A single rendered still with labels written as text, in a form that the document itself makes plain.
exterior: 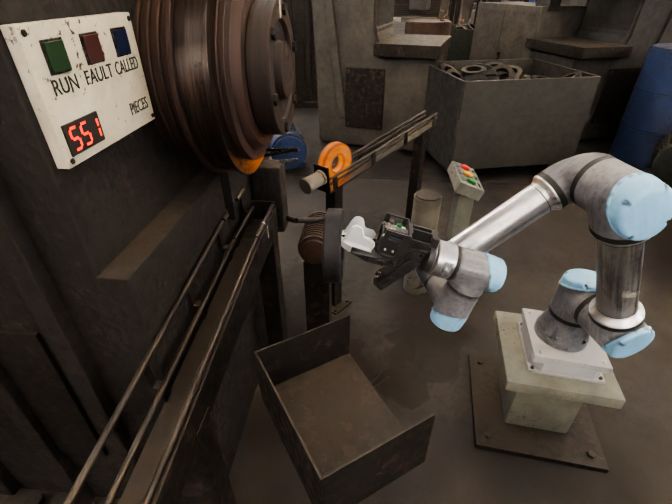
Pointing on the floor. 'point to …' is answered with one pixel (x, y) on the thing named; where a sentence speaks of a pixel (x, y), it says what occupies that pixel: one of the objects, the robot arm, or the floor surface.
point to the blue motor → (290, 147)
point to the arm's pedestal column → (530, 421)
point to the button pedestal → (462, 199)
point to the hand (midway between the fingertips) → (335, 237)
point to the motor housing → (321, 298)
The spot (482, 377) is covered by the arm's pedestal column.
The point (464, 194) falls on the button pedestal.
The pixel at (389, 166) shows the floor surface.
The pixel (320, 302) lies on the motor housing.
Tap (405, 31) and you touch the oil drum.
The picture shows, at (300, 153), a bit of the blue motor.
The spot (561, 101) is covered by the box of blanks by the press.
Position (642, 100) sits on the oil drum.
